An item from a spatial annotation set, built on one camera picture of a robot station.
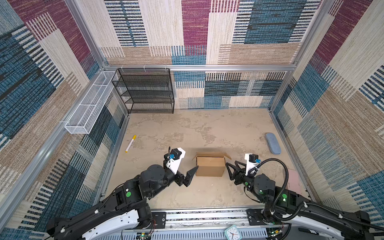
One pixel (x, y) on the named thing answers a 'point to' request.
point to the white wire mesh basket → (84, 119)
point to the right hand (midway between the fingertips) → (230, 166)
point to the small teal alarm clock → (232, 233)
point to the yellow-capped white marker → (130, 143)
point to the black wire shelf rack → (145, 90)
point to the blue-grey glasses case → (273, 143)
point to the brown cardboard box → (211, 164)
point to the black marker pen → (308, 230)
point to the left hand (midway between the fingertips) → (190, 159)
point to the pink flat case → (294, 183)
